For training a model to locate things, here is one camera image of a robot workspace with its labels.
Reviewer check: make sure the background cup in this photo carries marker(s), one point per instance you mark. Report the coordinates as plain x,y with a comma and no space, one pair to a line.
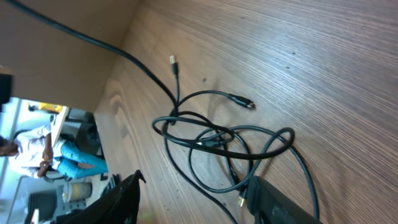
76,191

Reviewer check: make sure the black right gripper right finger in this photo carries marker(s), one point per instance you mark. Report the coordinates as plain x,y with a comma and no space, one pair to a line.
270,206

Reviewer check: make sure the seated person in background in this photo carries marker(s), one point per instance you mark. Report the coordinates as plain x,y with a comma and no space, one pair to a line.
32,154

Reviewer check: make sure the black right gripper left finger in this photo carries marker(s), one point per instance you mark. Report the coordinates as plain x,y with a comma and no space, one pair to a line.
120,205

